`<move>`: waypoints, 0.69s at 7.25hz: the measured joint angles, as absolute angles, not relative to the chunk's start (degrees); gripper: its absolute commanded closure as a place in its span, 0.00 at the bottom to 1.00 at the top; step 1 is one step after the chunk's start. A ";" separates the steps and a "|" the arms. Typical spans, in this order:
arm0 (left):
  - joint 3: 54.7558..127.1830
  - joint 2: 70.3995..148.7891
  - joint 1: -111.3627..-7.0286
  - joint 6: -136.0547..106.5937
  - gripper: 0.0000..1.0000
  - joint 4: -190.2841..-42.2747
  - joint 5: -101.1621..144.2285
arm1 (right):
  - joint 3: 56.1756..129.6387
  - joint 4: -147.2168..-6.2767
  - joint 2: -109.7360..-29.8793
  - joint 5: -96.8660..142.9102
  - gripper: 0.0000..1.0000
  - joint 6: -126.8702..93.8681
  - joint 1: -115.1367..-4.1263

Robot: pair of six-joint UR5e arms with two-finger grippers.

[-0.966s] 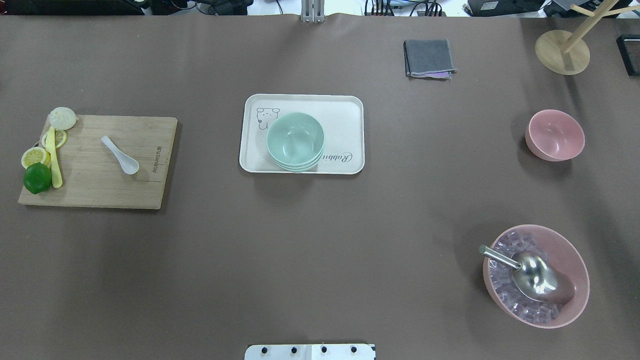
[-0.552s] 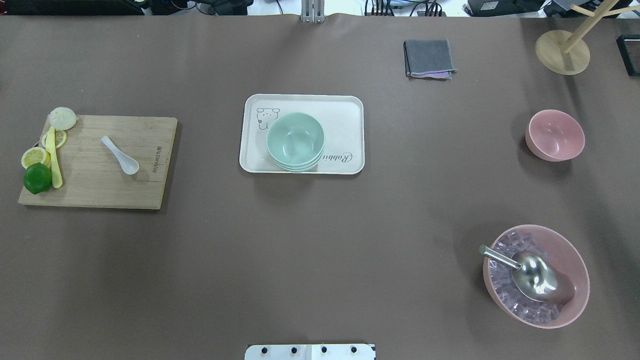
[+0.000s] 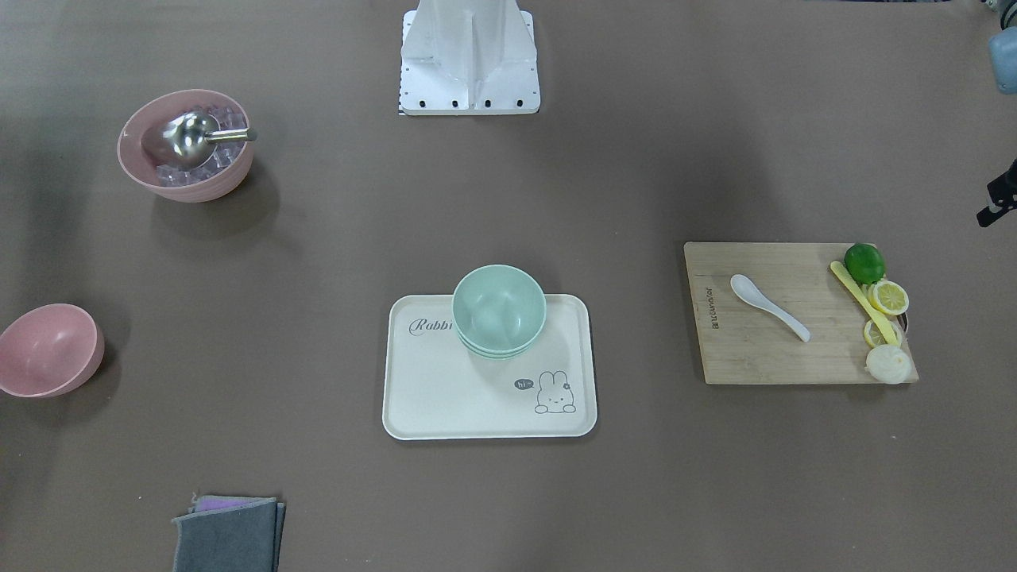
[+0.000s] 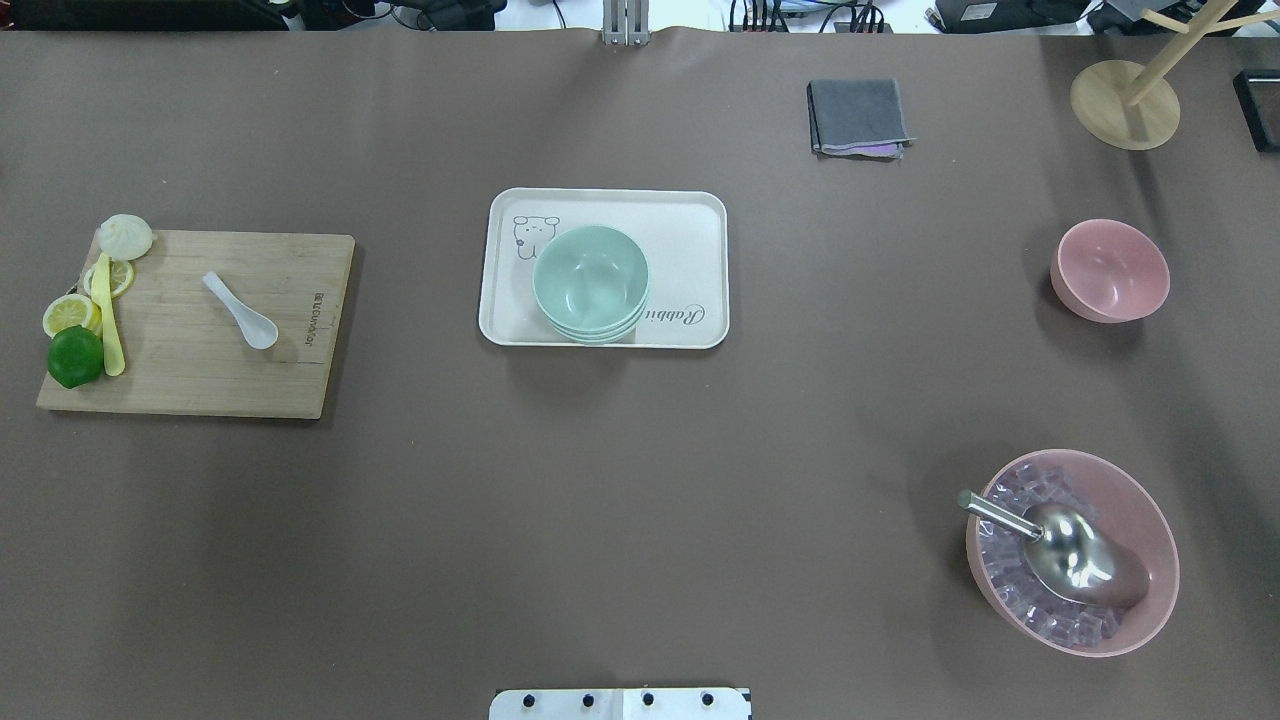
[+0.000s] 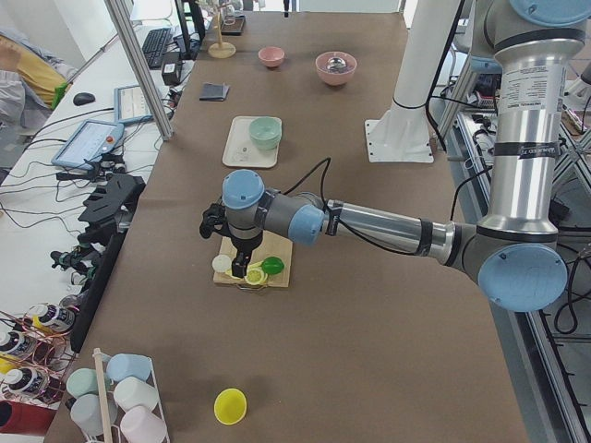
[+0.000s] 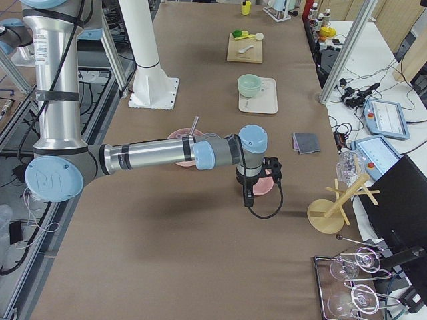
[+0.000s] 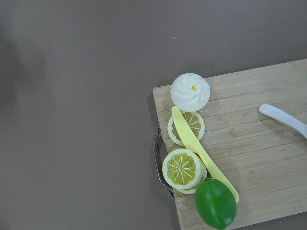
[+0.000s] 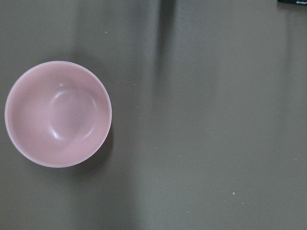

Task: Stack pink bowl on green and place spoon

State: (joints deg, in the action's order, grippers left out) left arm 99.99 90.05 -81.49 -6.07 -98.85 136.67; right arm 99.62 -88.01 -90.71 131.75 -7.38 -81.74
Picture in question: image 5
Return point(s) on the white toy steamed bun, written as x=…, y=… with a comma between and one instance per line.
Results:
x=221, y=263

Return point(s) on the small pink bowl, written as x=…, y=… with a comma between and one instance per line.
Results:
x=271, y=56

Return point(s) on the red container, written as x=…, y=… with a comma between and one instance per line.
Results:
x=25, y=419

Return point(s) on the copper wire basket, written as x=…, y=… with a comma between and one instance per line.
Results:
x=52, y=356

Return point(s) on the green cup on rack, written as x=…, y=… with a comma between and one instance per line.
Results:
x=81, y=382

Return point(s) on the wooden mug tree stand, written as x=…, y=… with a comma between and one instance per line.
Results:
x=218, y=10

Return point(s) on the blue teach pendant tablet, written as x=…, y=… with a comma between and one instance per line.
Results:
x=88, y=144

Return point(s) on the white wire cup rack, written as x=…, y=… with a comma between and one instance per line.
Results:
x=116, y=412

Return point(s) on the yellow plastic knife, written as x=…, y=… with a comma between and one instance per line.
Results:
x=251, y=266

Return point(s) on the pink cup on rack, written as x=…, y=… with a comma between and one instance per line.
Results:
x=141, y=425

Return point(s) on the bamboo cutting board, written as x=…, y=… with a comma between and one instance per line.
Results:
x=272, y=246

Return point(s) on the person in yellow shirt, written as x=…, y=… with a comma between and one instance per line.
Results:
x=30, y=76

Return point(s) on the black computer mouse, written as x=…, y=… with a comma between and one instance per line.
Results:
x=83, y=98

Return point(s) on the cream rabbit tray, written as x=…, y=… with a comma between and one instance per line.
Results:
x=240, y=152

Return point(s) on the aluminium frame post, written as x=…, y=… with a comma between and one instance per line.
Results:
x=118, y=12

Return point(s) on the black keyboard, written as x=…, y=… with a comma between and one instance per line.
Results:
x=154, y=46

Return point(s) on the metal scoop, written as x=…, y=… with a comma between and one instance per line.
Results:
x=336, y=65

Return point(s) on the paint bottle middle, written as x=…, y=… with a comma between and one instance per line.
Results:
x=18, y=345

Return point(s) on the paint bottle lower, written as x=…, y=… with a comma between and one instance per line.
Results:
x=26, y=381

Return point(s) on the wooden rack stick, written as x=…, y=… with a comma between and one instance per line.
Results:
x=102, y=392

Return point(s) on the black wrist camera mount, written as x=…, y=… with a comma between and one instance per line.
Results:
x=214, y=221

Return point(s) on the green lime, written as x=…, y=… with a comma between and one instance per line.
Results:
x=272, y=265

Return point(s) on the stacked green bowls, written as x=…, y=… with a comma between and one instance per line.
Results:
x=265, y=132

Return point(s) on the large pink ice bowl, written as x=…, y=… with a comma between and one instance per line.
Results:
x=335, y=79

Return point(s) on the folded grey cloth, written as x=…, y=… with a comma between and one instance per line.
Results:
x=211, y=92

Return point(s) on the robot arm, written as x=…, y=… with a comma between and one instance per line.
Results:
x=511, y=252

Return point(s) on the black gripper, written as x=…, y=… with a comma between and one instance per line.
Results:
x=246, y=244

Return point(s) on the black power adapter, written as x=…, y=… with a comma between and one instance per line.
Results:
x=171, y=68

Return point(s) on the yellow plastic cup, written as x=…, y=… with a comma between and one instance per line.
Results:
x=230, y=406

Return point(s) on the black tool holder stand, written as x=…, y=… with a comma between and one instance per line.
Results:
x=99, y=245

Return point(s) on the blue cup on rack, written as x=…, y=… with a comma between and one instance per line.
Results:
x=123, y=365

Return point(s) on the white cup on rack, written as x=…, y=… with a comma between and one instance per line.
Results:
x=132, y=392

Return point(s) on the grey cup on rack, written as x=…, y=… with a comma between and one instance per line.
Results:
x=86, y=414

